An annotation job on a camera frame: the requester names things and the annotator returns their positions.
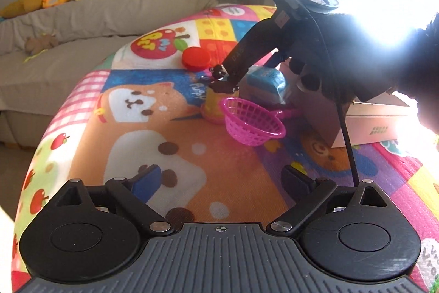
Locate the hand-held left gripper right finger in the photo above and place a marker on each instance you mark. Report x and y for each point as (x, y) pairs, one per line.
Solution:
(295, 178)

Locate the colourful cartoon play mat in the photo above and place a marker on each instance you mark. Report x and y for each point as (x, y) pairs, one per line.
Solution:
(137, 145)

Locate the yellow plush pillow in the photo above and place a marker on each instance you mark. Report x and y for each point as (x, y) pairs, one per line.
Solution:
(20, 6)

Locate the yellow toy cup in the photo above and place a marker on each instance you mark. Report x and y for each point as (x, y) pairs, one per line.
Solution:
(212, 106)

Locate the blue wet wipes packet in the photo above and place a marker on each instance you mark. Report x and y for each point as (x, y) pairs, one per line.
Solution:
(265, 82)

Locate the brown plush toy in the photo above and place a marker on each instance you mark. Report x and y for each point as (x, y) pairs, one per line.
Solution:
(39, 44)

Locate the pink toy strainer basket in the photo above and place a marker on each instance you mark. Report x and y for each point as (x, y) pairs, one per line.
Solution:
(252, 123)

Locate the beige covered sofa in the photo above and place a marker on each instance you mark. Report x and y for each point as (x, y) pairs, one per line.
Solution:
(68, 25)

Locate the cardboard box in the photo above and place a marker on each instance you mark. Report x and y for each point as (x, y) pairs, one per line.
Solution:
(370, 128)

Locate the red round lid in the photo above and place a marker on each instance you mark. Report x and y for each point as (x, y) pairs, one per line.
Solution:
(196, 59)

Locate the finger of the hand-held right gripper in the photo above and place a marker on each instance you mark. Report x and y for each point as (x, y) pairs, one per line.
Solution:
(247, 49)

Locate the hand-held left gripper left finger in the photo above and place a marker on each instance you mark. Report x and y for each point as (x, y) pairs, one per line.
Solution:
(151, 177)

